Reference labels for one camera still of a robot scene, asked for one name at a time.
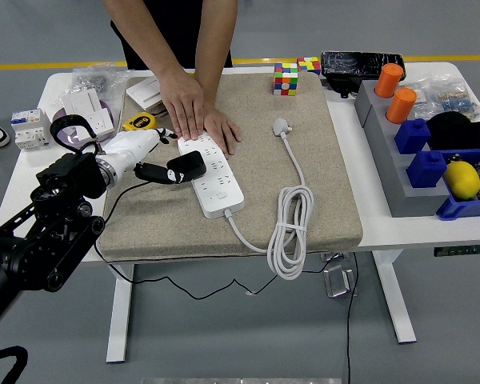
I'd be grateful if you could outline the blue plastic bin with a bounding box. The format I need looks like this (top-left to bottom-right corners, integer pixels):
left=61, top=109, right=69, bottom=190
left=435, top=147, right=480, bottom=222

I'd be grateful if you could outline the orange cylinder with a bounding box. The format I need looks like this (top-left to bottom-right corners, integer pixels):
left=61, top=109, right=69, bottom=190
left=374, top=62, right=405, bottom=99
left=385, top=87, right=418, bottom=125

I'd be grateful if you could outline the white socket panel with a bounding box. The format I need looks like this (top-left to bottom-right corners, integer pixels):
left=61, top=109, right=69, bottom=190
left=79, top=110, right=116, bottom=137

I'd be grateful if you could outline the white wall switch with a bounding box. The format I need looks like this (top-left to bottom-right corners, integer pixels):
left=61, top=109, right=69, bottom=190
left=126, top=75, right=167, bottom=112

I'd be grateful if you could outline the large silver bracket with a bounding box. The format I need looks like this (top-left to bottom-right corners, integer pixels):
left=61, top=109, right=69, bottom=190
left=322, top=264, right=359, bottom=299

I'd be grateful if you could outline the grey stepped block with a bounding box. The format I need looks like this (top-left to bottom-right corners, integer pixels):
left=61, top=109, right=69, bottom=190
left=354, top=78, right=451, bottom=219

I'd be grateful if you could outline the blue block with knob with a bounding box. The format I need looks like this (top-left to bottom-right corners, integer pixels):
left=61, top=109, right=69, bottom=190
left=394, top=118, right=432, bottom=155
left=406, top=150, right=448, bottom=190

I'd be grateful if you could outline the white switch panel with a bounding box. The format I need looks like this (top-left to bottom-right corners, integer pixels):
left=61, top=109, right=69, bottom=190
left=61, top=88, right=103, bottom=121

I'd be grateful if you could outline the white circuit breaker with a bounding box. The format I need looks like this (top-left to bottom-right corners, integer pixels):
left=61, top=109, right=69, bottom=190
left=10, top=108, right=54, bottom=151

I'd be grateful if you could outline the clear bag of screws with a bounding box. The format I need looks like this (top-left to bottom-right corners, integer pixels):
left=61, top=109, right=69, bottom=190
left=70, top=62, right=133, bottom=105

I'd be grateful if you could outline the white table leg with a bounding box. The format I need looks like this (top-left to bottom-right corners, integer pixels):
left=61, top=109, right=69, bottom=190
left=105, top=262, right=135, bottom=364
left=372, top=250, right=418, bottom=344

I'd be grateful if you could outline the person's left hand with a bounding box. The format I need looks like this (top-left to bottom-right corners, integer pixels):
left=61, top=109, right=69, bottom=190
left=202, top=104, right=243, bottom=156

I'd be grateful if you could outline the yellow lemon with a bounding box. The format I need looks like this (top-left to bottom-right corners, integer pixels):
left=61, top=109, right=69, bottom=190
left=442, top=160, right=480, bottom=201

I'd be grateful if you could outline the black table power cable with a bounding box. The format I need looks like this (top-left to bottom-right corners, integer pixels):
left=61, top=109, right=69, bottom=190
left=346, top=252, right=360, bottom=384

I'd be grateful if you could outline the person's torso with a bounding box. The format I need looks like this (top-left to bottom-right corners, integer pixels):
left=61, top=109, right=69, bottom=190
left=110, top=0, right=234, bottom=71

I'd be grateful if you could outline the small silver bracket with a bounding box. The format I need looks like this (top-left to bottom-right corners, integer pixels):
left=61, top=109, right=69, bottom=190
left=318, top=251, right=351, bottom=264

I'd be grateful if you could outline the grey-brown mat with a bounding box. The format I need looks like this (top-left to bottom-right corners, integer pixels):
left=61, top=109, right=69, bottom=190
left=98, top=72, right=364, bottom=263

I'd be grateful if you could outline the yellow black tape measure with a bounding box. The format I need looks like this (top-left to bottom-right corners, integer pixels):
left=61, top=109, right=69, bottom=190
left=122, top=112, right=159, bottom=132

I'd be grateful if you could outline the black plug adapter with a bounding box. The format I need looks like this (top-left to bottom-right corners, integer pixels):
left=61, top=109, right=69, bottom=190
left=166, top=150, right=207, bottom=183

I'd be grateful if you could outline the thin black adapter cord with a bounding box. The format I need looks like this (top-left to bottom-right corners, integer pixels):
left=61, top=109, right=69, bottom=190
left=93, top=180, right=329, bottom=300

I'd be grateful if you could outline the lilac bowl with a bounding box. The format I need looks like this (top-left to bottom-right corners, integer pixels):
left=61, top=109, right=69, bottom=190
left=51, top=99, right=117, bottom=145

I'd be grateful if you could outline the white power cord with plug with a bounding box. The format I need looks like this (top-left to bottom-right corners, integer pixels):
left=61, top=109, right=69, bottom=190
left=223, top=117, right=315, bottom=280

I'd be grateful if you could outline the black table control panel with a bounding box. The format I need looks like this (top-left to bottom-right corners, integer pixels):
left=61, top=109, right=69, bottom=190
left=432, top=243, right=480, bottom=258

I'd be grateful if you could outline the small colourful puzzle cube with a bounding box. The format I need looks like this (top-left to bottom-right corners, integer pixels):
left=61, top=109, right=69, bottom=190
left=296, top=56, right=322, bottom=76

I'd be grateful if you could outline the person's right hand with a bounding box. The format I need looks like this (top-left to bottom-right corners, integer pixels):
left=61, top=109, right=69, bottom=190
left=158, top=68, right=206, bottom=141

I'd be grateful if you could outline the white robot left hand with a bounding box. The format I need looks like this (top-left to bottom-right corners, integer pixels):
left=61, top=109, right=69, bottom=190
left=97, top=127, right=185, bottom=186

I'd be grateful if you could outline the large colourful puzzle cube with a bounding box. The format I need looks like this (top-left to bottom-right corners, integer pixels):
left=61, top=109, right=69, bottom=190
left=272, top=62, right=300, bottom=97

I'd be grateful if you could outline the clear bag of components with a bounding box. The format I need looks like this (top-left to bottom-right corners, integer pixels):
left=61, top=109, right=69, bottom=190
left=403, top=75, right=480, bottom=123

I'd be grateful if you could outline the black film-wrapped box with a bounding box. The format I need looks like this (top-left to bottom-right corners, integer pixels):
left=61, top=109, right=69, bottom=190
left=319, top=50, right=406, bottom=99

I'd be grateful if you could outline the white power strip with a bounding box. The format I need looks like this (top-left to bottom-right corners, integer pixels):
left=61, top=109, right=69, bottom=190
left=177, top=133, right=246, bottom=220

